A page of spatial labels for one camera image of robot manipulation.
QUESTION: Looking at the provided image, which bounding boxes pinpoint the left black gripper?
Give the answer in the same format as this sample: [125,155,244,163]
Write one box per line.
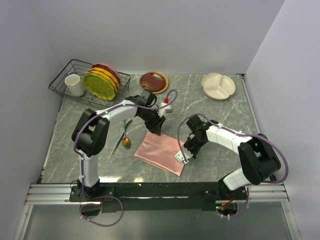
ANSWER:
[138,108,166,136]

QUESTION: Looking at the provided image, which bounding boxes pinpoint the pink satin napkin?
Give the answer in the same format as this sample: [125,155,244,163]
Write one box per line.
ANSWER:
[134,132,184,177]

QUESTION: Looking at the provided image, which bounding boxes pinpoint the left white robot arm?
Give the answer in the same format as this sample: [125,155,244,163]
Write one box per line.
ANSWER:
[71,91,171,201]

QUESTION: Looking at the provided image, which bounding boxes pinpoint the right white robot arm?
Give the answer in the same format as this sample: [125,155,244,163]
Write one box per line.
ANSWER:
[174,115,281,200]

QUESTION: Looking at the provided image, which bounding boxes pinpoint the black utensil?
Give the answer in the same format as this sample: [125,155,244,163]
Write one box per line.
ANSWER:
[111,119,133,155]

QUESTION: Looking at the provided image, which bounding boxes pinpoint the iridescent metal spoon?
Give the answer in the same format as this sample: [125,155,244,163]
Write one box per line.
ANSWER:
[121,119,132,149]

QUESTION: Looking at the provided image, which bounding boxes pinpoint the dark red decorated plate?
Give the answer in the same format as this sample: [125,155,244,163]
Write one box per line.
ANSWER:
[139,71,169,94]

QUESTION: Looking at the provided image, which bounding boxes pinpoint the cream divided plate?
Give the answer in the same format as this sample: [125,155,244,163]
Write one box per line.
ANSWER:
[200,73,236,101]

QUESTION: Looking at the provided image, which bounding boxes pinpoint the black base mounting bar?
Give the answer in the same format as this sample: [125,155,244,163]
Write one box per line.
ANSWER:
[69,182,247,213]

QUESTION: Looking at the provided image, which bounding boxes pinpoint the green polka dot plate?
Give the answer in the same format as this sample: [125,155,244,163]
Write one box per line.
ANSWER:
[83,72,116,101]

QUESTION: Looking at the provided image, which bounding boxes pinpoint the orange plate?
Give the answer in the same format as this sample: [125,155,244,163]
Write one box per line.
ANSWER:
[88,67,121,93]

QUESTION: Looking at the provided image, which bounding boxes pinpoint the dark pink plate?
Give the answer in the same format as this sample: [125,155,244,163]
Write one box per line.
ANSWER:
[91,62,122,86]

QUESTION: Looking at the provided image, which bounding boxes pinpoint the white cup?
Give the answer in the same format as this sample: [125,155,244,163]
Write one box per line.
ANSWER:
[64,74,85,97]

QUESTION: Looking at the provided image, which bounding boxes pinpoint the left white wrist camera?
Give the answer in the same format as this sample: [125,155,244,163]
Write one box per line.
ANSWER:
[158,97,173,117]

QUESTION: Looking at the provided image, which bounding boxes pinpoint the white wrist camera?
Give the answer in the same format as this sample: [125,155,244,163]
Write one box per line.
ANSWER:
[174,147,193,164]
[158,97,173,117]

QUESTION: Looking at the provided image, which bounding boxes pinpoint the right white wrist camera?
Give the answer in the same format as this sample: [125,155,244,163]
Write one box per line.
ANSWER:
[174,147,193,164]

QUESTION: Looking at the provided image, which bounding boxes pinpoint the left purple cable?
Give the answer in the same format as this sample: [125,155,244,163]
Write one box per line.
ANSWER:
[73,89,178,227]

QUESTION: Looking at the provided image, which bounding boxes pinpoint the purple cable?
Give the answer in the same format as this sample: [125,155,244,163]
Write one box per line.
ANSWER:
[176,113,290,221]
[73,89,178,227]

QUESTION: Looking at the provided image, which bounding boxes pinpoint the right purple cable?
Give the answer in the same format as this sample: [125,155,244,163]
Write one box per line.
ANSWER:
[176,113,290,221]

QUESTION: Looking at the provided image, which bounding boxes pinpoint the black wire dish rack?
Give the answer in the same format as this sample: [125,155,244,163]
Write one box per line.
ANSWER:
[48,59,131,110]

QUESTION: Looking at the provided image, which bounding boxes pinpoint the aluminium frame rail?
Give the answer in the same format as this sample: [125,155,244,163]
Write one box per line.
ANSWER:
[24,183,290,205]

